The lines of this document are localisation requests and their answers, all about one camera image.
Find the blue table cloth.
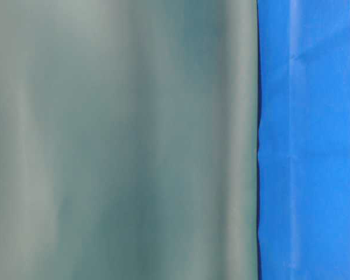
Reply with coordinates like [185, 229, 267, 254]
[257, 1, 350, 279]

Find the grey-green backdrop curtain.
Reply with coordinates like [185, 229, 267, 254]
[0, 1, 258, 279]

